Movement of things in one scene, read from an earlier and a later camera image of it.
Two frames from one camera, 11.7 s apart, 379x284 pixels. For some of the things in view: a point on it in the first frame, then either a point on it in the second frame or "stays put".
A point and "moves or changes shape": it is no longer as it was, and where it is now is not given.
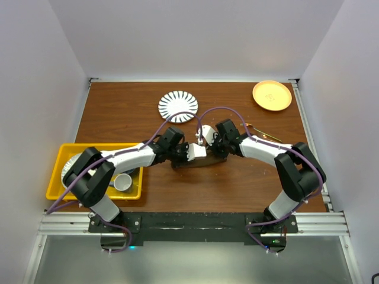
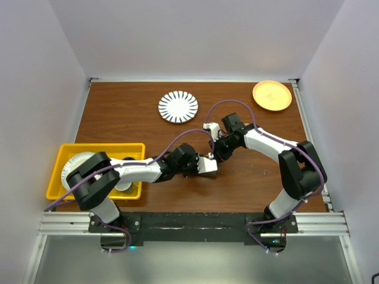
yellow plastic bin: [55, 189] stays put
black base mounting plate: [118, 231] stays put
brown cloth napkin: [204, 161] moves or changes shape
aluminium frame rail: [308, 224] stays put
